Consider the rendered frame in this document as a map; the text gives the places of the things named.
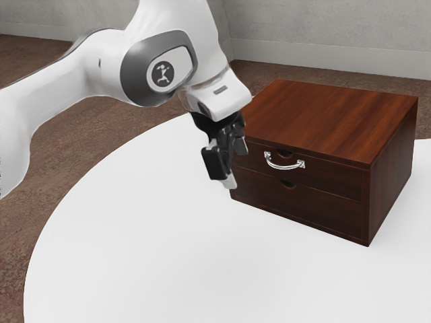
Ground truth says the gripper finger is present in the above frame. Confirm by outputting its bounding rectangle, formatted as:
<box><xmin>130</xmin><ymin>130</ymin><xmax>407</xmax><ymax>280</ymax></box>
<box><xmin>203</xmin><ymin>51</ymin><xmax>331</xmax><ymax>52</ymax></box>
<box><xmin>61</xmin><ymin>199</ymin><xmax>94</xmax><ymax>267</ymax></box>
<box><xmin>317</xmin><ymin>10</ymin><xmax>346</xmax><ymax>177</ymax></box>
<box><xmin>200</xmin><ymin>129</ymin><xmax>238</xmax><ymax>190</ymax></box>
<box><xmin>227</xmin><ymin>121</ymin><xmax>250</xmax><ymax>157</ymax></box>

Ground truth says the dark wooden drawer cabinet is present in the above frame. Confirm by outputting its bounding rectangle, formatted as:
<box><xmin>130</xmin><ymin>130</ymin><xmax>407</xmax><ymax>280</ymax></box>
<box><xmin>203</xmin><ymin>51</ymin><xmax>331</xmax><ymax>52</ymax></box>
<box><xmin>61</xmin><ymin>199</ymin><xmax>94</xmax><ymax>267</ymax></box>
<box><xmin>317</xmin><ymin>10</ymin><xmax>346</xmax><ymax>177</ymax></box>
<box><xmin>230</xmin><ymin>78</ymin><xmax>419</xmax><ymax>248</ymax></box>

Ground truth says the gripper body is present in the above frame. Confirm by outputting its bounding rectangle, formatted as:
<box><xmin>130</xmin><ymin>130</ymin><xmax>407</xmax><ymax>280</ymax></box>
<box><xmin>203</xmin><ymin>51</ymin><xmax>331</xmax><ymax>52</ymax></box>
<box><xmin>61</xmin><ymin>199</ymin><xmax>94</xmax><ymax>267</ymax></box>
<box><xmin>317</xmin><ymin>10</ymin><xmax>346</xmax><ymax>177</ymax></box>
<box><xmin>190</xmin><ymin>110</ymin><xmax>245</xmax><ymax>142</ymax></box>

